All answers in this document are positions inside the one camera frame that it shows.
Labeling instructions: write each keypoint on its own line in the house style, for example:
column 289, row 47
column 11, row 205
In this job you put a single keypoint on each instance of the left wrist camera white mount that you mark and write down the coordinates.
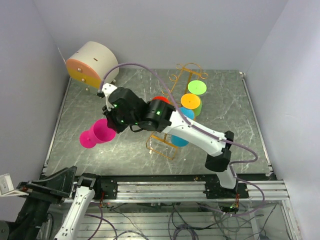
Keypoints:
column 7, row 188

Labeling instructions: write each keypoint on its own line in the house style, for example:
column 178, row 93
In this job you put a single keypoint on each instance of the orange plastic wine glass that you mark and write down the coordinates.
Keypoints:
column 190, row 101

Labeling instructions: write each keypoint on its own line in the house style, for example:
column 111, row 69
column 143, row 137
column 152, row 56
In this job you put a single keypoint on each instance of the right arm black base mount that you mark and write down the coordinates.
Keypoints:
column 213, row 189

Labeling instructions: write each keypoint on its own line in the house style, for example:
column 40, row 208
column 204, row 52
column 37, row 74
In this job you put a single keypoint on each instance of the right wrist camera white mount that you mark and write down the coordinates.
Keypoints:
column 107, row 90

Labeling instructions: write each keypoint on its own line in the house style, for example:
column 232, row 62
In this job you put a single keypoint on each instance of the red plastic wine glass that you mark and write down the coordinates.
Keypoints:
column 161, row 98

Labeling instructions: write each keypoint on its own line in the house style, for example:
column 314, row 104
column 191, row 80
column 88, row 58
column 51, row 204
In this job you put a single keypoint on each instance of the round cream mini drawer cabinet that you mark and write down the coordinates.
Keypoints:
column 88, row 66

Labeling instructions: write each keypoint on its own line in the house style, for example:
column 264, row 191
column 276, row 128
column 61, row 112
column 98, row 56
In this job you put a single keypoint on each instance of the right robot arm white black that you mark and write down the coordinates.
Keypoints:
column 124, row 109

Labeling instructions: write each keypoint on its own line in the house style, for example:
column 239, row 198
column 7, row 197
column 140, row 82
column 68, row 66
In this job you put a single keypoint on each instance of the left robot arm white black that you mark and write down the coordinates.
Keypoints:
column 34, row 213

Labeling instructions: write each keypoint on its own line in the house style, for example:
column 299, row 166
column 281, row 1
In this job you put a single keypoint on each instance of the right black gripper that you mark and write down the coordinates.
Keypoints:
column 111, row 122

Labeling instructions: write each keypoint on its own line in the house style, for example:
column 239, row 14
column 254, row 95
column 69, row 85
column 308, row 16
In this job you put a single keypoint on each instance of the pink plastic wine glass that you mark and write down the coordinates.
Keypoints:
column 99, row 133

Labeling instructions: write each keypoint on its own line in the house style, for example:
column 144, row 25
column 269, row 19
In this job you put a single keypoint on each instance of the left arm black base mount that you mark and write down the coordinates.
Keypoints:
column 105, row 188

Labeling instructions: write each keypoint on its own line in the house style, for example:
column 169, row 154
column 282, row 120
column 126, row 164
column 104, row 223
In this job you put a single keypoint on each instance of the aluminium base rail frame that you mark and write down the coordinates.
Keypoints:
column 175, row 207

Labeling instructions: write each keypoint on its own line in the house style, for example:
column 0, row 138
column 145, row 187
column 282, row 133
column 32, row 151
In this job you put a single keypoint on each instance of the blue plastic wine glass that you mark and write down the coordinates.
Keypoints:
column 178, row 141

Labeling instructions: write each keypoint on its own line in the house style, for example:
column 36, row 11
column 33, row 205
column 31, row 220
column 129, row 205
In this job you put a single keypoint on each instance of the green plastic wine glass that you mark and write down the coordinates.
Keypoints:
column 197, row 87

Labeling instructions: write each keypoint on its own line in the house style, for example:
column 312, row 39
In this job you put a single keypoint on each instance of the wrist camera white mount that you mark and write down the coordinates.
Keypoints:
column 7, row 188
column 107, row 90

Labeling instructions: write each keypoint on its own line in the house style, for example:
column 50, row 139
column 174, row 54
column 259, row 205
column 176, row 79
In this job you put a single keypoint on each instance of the gold wire wine glass rack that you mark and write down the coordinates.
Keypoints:
column 160, row 143

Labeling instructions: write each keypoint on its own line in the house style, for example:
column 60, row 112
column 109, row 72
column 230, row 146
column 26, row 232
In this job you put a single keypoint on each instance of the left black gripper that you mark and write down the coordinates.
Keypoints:
column 62, row 181

